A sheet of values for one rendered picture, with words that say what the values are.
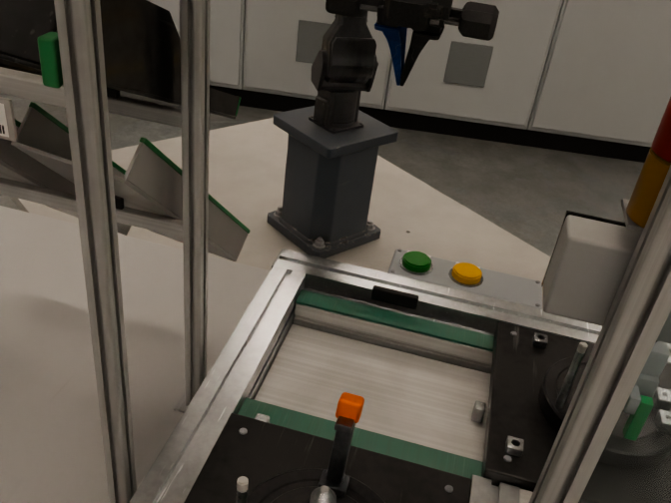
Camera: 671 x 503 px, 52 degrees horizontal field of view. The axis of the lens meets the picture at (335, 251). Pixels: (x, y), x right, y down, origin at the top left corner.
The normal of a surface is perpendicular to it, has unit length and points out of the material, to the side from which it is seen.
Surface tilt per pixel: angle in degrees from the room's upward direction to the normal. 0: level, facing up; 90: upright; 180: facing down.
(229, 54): 90
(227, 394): 0
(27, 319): 0
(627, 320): 90
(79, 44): 90
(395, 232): 0
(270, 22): 90
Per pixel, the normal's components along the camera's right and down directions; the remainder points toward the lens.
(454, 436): 0.11, -0.83
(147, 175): 0.91, 0.31
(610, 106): -0.09, 0.54
